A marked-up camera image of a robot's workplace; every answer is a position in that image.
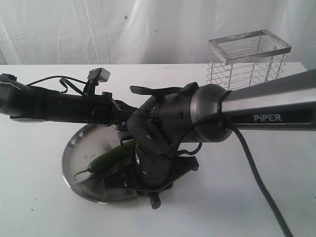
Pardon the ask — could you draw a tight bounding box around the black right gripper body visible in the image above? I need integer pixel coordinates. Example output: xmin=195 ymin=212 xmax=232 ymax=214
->
xmin=103 ymin=155 xmax=199 ymax=196

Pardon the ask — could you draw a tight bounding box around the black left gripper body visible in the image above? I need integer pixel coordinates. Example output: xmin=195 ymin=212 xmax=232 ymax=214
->
xmin=93 ymin=92 xmax=137 ymax=132

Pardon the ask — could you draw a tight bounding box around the green chili pepper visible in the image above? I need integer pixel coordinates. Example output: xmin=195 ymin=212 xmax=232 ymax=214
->
xmin=74 ymin=140 xmax=135 ymax=180

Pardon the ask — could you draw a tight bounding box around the black-handled serrated knife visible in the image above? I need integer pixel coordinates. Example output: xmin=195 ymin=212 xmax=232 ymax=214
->
xmin=148 ymin=192 xmax=161 ymax=210

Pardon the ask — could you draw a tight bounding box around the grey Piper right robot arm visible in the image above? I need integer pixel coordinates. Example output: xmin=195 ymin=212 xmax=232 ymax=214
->
xmin=104 ymin=70 xmax=316 ymax=193

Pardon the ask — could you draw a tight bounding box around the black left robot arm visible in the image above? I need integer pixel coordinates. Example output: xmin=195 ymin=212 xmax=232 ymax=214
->
xmin=0 ymin=68 xmax=137 ymax=126

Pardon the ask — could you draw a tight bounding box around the round stainless steel plate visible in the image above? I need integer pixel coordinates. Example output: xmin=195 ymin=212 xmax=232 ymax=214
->
xmin=62 ymin=124 xmax=140 ymax=204

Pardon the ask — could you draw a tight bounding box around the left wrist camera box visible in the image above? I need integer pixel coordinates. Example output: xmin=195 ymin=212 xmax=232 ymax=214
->
xmin=87 ymin=68 xmax=111 ymax=82

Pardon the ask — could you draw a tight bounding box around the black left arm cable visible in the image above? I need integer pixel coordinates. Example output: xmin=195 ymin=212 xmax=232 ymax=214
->
xmin=26 ymin=75 xmax=99 ymax=96

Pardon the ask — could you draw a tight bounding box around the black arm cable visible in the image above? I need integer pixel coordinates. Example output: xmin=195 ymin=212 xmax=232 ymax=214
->
xmin=129 ymin=82 xmax=297 ymax=237
xmin=26 ymin=75 xmax=99 ymax=96

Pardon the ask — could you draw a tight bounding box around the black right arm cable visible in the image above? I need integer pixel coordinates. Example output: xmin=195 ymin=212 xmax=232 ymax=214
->
xmin=129 ymin=82 xmax=297 ymax=237

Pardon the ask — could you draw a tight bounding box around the steel wire utensil holder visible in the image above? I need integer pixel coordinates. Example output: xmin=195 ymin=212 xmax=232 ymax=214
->
xmin=206 ymin=30 xmax=292 ymax=90

